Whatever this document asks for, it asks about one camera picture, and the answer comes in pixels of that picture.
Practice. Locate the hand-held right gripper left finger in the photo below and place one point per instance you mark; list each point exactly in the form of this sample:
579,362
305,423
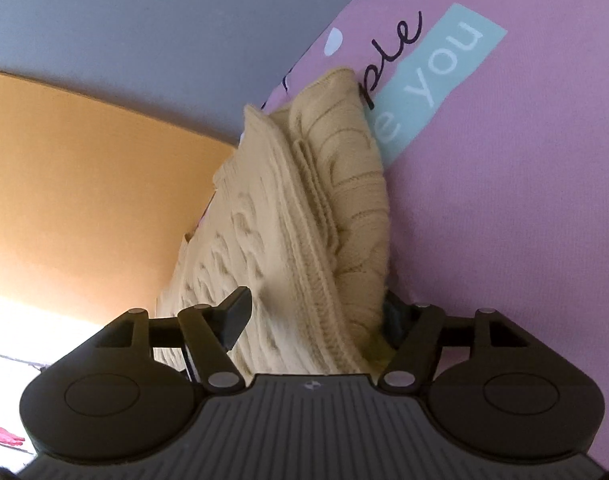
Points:
234,317

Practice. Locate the pink cloth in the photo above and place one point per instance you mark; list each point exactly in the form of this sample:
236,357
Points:
2,435

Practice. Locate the pink printed bed sheet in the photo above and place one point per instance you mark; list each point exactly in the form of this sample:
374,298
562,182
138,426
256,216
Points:
509,160

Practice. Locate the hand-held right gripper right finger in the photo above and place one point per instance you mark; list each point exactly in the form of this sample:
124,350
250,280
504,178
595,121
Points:
395,325

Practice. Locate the orange board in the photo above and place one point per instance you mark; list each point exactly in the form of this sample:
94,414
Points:
84,185

